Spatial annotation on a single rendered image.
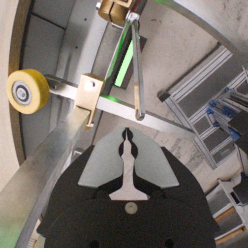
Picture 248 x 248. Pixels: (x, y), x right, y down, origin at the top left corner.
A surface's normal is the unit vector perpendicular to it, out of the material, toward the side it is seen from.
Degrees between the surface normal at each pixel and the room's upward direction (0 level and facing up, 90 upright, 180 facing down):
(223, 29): 0
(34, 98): 0
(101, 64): 0
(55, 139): 90
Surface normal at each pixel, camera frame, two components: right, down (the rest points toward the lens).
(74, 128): 0.37, -0.82
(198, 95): 0.00, 0.47
